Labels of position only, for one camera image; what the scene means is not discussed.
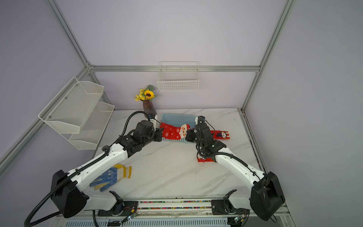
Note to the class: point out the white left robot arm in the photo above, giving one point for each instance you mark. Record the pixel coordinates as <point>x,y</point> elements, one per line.
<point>67,190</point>

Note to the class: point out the light blue plastic basket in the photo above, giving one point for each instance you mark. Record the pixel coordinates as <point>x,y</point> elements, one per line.
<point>178,120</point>

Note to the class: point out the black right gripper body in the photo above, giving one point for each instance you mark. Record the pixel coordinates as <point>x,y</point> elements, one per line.
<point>194,137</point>

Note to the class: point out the dark glass vase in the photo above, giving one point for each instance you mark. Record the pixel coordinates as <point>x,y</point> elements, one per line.
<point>149,108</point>

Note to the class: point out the white mesh upper shelf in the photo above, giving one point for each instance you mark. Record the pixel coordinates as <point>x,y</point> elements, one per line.
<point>68,112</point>

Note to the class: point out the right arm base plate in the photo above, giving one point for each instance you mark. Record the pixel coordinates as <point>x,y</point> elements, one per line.
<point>224,206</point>

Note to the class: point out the yellow sunflower bouquet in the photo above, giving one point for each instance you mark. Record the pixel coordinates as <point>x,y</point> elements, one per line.
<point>146,94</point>

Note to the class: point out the white mesh lower shelf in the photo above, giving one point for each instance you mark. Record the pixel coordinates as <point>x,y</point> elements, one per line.
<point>94,128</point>

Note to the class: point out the red snowflake sock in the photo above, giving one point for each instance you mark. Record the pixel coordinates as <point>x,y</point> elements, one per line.
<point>174,133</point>

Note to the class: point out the yellow blue sock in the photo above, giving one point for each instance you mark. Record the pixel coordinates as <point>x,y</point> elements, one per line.
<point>111,177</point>

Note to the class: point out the white wire wall basket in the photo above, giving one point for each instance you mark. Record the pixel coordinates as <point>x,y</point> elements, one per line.
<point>178,76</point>

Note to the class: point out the white mesh shelf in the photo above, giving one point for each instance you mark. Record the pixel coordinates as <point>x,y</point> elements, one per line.
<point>94,128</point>
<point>68,112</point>

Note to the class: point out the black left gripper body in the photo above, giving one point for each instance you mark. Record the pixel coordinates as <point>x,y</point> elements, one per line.
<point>155,136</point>

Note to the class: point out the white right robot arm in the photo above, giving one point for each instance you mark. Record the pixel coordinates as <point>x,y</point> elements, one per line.
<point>266,195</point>

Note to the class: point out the aluminium front rail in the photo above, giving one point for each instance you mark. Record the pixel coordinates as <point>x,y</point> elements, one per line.
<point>176,213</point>

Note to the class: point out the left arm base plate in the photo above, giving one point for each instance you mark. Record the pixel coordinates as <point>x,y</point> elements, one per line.
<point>121,207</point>

